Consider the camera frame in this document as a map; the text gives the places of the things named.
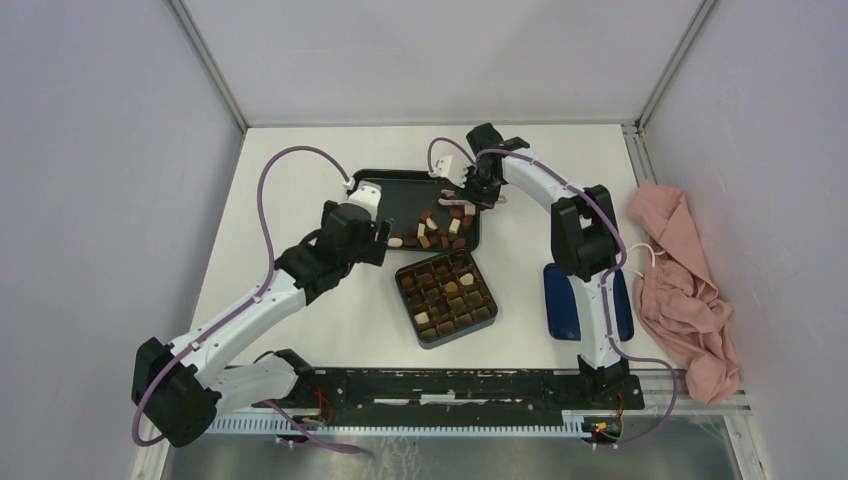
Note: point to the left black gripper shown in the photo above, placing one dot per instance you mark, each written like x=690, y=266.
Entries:
x=373, y=250

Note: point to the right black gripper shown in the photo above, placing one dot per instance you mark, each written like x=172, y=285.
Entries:
x=482, y=201

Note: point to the pink tongs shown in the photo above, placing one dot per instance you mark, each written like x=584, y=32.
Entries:
x=451, y=198

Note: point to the black chocolate tray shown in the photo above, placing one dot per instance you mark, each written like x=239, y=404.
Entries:
x=410, y=201

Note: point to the blue chocolate box with insert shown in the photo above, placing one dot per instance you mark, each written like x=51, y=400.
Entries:
x=445, y=297

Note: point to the blue box lid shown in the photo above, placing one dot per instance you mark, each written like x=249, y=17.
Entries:
x=562, y=309

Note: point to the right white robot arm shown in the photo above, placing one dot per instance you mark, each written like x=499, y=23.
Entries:
x=584, y=242

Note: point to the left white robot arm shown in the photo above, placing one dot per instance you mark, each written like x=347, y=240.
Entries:
x=183, y=386

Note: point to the pink cloth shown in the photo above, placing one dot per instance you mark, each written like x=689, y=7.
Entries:
x=677, y=302

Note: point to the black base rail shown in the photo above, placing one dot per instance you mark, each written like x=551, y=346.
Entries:
x=348, y=397

